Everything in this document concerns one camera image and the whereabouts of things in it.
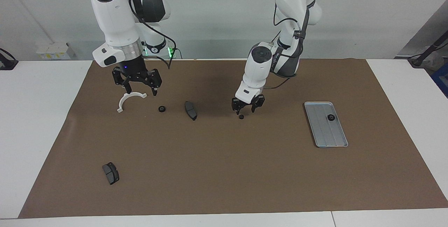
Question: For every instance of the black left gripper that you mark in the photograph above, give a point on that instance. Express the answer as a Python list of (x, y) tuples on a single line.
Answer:
[(248, 105)]

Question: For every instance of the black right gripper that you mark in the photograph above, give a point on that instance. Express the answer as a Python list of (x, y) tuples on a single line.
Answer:
[(134, 73)]

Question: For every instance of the black bearing gear white centre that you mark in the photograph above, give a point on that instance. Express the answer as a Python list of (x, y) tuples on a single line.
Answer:
[(161, 109), (330, 117)]

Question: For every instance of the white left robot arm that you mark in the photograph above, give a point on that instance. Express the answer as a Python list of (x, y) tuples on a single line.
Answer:
[(257, 69)]

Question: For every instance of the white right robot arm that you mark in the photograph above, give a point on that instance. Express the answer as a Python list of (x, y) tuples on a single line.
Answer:
[(115, 16)]

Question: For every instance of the silver ribbed metal tray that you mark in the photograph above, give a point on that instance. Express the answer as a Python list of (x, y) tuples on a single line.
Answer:
[(330, 137)]

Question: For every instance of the dark grey brake pad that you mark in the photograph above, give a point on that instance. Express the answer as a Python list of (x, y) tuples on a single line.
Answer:
[(111, 174), (190, 110)]

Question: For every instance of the brown table mat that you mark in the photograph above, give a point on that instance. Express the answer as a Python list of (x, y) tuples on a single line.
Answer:
[(227, 167)]

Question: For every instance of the black pole stand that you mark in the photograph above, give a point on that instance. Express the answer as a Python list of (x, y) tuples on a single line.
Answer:
[(425, 54)]

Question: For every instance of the blue plastic crate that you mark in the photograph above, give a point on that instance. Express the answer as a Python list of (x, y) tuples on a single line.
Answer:
[(441, 80)]

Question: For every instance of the white curved plastic bracket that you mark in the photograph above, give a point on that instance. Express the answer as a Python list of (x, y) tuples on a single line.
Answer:
[(120, 109)]

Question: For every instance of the black desk clamp mount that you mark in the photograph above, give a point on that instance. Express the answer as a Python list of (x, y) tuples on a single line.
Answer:
[(7, 64)]

